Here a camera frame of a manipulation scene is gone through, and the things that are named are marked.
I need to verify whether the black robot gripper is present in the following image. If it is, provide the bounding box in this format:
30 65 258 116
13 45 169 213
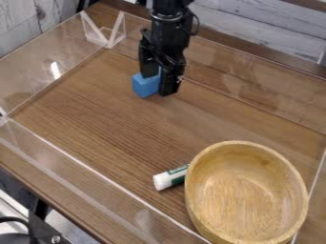
139 12 194 96

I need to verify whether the blue rectangular block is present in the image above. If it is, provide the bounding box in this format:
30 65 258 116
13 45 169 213
131 72 161 98

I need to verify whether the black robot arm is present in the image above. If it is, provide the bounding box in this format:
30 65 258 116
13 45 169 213
139 0 197 96

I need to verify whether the light brown wooden bowl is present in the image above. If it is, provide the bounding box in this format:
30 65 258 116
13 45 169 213
185 140 309 244

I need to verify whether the white green glue stick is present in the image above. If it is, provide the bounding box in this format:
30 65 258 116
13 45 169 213
153 165 189 191

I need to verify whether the clear acrylic corner bracket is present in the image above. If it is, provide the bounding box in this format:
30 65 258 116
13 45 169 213
81 11 126 50

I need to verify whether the clear acrylic front wall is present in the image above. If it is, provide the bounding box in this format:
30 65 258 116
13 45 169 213
0 108 208 244

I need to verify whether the black metal table frame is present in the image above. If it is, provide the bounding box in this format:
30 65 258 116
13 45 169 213
0 170 73 244

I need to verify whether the black cable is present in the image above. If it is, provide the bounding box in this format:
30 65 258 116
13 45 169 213
0 216 37 244

